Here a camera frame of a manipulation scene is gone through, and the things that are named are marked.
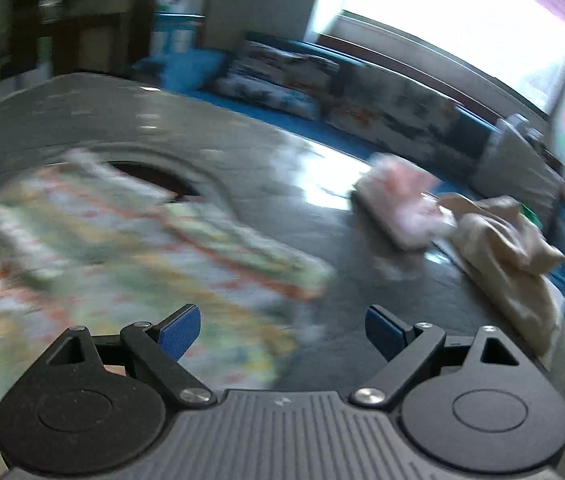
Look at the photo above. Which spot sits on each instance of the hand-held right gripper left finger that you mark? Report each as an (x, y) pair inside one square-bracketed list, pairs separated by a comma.
[(180, 332)]

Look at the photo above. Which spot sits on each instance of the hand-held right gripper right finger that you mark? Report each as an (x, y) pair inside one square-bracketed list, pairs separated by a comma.
[(385, 332)]

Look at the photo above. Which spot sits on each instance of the green patterned garment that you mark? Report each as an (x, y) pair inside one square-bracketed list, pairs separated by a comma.
[(112, 260)]

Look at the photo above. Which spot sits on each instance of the pink tissue pack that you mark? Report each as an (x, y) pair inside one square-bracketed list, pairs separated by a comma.
[(402, 200)]

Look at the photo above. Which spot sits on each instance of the cream cloth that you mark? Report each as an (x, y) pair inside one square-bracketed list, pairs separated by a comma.
[(502, 250)]

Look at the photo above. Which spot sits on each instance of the round black induction cooktop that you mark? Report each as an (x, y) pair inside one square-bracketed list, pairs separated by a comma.
[(162, 180)]

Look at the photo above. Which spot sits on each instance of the grey pillow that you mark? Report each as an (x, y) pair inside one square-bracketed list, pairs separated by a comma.
[(517, 170)]

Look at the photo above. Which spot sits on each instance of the large butterfly print cushion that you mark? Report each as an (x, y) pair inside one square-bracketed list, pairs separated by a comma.
[(392, 110)]

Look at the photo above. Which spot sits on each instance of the blue sofa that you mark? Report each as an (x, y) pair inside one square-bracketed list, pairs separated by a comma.
[(182, 70)]

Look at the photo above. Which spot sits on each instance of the blue and white fence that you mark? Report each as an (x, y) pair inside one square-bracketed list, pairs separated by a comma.
[(177, 35)]

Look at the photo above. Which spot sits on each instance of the window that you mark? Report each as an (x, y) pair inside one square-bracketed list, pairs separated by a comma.
[(452, 20)]

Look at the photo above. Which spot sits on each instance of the dark wooden door frame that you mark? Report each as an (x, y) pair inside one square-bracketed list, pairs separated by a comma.
[(87, 20)]

